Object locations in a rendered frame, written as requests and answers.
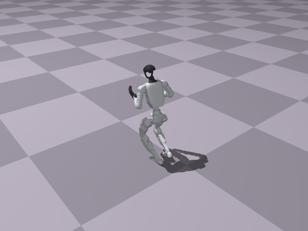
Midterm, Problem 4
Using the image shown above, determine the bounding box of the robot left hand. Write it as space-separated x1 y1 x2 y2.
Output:
128 86 137 98

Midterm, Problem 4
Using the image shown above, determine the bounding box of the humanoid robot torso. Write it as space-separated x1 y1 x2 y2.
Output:
144 78 165 125

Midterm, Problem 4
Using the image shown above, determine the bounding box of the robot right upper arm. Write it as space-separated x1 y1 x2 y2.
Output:
161 80 174 98

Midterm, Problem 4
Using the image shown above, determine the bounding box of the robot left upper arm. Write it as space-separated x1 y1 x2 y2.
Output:
136 85 146 109

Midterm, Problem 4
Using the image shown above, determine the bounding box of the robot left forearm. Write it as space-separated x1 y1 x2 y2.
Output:
133 97 137 108

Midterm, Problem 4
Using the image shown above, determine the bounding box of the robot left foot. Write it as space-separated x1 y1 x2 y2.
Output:
150 156 163 164

